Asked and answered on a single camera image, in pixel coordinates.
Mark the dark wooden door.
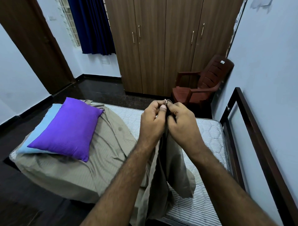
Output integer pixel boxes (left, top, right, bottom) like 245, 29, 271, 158
0, 0, 75, 95

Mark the beige striped bed sheet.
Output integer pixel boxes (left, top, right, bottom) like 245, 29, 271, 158
14, 99, 196, 226

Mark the purple dotted pillow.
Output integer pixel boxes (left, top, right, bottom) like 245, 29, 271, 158
27, 97, 104, 163

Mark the light blue pillow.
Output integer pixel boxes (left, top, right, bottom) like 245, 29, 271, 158
16, 103, 62, 155

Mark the brown wooden wardrobe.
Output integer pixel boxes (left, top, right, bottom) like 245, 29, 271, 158
105, 0, 244, 97

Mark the person's right forearm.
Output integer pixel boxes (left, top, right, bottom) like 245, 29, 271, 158
188, 149, 278, 226

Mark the person's right hand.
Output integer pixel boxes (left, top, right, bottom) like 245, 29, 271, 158
166, 102, 205, 154

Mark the dark blue curtain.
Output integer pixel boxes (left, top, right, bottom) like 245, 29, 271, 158
67, 0, 116, 56

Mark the printed wall poster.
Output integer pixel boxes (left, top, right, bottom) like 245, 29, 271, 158
226, 0, 248, 57

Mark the person's left forearm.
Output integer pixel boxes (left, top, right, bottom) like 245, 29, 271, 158
80, 144, 159, 226

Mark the white striped mattress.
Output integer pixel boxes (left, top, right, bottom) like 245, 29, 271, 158
9, 105, 231, 226

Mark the maroon plastic chair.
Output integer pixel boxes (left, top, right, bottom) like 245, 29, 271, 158
172, 55, 234, 106

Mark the white window grille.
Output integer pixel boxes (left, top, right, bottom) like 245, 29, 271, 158
56, 0, 81, 47

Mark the dark wooden bed frame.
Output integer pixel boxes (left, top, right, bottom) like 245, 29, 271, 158
220, 87, 298, 226

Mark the person's left hand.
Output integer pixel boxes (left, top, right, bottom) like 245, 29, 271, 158
138, 100, 168, 149

